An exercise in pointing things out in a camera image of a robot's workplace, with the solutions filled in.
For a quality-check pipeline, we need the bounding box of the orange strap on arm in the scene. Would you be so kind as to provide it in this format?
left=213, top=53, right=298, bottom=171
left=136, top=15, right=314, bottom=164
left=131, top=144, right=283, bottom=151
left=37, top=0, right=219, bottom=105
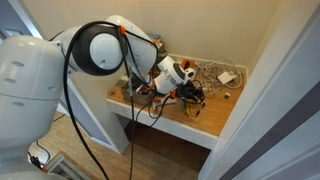
left=117, top=24, right=127, bottom=36

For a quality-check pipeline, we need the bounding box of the white power adapter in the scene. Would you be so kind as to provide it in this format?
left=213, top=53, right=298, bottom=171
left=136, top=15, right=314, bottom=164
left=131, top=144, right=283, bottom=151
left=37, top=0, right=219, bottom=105
left=216, top=70, right=239, bottom=86

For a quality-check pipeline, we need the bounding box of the aluminium frame piece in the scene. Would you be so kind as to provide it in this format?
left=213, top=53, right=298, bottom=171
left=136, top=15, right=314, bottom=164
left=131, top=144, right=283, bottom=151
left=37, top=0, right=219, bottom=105
left=42, top=150, right=88, bottom=180

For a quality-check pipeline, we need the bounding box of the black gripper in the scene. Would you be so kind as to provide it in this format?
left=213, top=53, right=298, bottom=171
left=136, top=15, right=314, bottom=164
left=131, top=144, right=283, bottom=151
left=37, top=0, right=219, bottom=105
left=175, top=80, right=207, bottom=113

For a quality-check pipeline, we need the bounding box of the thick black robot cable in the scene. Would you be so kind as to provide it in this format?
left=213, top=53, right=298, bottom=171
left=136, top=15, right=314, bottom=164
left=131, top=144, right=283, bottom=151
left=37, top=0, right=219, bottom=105
left=62, top=20, right=125, bottom=180

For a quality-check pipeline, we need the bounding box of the white coiled cable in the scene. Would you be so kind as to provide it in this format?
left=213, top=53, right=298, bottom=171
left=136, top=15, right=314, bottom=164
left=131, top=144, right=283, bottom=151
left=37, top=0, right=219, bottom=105
left=194, top=58, right=245, bottom=98

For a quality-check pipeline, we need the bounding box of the glue stick with orange cap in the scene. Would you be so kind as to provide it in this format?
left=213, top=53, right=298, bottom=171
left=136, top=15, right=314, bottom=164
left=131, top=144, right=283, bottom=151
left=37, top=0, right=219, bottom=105
left=152, top=97, right=162, bottom=111

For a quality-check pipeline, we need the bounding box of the stack of books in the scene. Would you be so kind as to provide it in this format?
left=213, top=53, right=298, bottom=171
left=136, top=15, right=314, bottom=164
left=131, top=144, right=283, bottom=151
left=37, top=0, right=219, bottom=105
left=146, top=32, right=165, bottom=51

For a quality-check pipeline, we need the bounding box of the orange plastic tool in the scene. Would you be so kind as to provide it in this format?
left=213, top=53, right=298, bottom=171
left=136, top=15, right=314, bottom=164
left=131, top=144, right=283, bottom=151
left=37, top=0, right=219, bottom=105
left=180, top=58, right=196, bottom=70

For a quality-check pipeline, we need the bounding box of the thin black cable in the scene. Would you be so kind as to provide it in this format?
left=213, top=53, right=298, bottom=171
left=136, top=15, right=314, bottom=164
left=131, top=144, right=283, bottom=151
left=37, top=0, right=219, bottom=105
left=119, top=29, right=174, bottom=180

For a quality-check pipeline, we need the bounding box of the brown cardboard box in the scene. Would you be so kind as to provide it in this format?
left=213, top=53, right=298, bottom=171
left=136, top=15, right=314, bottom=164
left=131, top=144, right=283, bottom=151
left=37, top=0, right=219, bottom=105
left=120, top=77, right=156, bottom=105

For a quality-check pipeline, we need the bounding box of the green jar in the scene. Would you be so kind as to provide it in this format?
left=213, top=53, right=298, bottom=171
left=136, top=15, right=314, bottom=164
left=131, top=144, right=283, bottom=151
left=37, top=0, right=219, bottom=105
left=156, top=48, right=169, bottom=65

